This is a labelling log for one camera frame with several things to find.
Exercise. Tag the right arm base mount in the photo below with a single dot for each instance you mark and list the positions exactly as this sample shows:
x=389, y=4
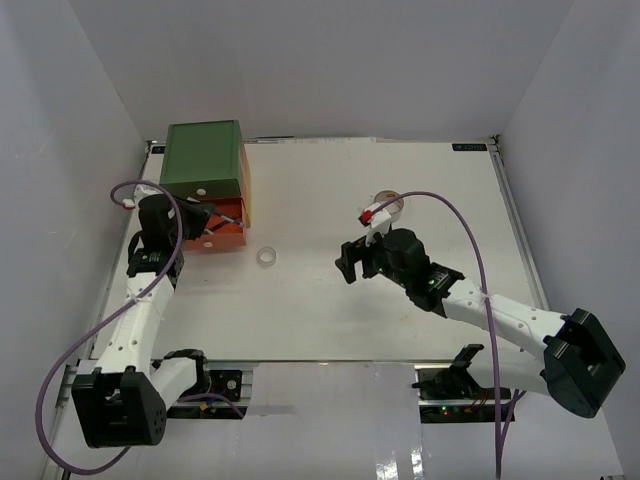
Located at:
x=447, y=396

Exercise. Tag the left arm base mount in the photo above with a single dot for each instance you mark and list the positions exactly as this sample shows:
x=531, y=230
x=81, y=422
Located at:
x=227, y=398

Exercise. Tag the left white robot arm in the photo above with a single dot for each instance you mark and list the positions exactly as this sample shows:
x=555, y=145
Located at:
x=124, y=400

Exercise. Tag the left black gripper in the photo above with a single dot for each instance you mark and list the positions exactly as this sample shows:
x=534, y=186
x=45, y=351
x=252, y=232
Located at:
x=198, y=211

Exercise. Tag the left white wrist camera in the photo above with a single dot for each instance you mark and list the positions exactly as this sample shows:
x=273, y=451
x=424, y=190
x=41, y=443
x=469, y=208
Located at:
x=140, y=192

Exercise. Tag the blue pen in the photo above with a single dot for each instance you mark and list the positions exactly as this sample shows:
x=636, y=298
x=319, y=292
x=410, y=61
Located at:
x=231, y=220

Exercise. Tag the green drawer box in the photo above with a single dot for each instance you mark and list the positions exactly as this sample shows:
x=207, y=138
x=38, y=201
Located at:
x=204, y=160

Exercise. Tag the small clear tape roll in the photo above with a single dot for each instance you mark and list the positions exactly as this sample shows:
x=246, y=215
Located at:
x=266, y=256

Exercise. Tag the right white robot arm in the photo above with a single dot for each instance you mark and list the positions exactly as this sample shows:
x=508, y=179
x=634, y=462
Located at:
x=569, y=357

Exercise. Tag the large white tape roll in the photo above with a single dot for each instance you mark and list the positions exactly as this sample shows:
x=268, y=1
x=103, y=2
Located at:
x=395, y=204

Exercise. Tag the orange cardboard box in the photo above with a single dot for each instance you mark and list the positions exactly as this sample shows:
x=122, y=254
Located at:
x=238, y=206

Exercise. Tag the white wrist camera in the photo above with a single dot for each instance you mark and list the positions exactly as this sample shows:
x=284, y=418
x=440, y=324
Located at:
x=378, y=221
x=140, y=192

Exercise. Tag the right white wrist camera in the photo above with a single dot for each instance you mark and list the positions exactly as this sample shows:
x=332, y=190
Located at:
x=378, y=221

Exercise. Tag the blue corner label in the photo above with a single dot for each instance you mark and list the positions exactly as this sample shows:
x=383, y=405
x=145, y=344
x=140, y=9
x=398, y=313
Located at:
x=469, y=147

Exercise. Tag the black pen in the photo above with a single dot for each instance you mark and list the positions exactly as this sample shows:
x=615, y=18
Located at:
x=213, y=229

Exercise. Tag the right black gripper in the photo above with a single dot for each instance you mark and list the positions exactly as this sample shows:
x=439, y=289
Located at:
x=353, y=253

